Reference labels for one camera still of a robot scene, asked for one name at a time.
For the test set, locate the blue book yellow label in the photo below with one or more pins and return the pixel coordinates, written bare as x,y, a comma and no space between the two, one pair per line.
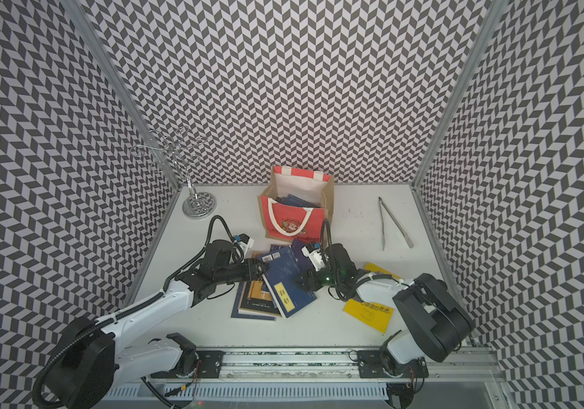
283,280

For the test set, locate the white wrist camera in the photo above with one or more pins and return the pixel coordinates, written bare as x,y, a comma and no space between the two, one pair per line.
244,242
313,252

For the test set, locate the brown cover book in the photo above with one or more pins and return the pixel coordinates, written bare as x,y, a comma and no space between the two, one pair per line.
258,299

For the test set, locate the blue book under brown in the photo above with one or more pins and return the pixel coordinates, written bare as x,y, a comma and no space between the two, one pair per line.
237,314

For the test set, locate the blue book text back cover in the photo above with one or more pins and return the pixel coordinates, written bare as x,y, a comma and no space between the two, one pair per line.
294,201

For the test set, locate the aluminium corner frame post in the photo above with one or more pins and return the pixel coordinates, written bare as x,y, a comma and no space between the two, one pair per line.
99,53

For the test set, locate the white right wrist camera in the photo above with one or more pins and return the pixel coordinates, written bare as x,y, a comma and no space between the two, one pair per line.
313,252

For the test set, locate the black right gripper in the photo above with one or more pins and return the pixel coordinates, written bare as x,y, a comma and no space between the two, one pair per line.
307,277

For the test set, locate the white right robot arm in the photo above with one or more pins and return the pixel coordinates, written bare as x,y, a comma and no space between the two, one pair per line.
434,323

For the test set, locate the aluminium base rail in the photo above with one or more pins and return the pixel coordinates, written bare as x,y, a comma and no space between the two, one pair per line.
471,376

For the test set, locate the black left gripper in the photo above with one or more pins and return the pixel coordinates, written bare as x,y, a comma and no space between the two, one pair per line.
252,268

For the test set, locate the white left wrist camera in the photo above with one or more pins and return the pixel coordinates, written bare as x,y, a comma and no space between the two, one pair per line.
244,242

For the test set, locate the dark blue book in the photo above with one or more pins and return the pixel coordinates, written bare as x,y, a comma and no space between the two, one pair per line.
299,248

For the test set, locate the right aluminium corner post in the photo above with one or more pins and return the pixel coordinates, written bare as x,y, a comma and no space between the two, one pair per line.
481,41

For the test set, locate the chrome wire jewelry stand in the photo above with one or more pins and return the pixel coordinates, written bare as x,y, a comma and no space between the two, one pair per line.
181,151

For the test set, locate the stainless steel kitchen tongs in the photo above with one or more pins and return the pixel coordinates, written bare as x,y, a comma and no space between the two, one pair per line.
384,213

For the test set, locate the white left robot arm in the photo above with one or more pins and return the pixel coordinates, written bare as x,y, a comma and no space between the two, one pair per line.
93,357

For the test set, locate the yellow book blue illustration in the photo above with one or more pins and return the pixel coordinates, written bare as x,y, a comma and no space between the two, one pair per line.
373,303

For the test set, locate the red burlap Christmas bag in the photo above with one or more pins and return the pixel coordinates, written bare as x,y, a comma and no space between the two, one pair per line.
287,222

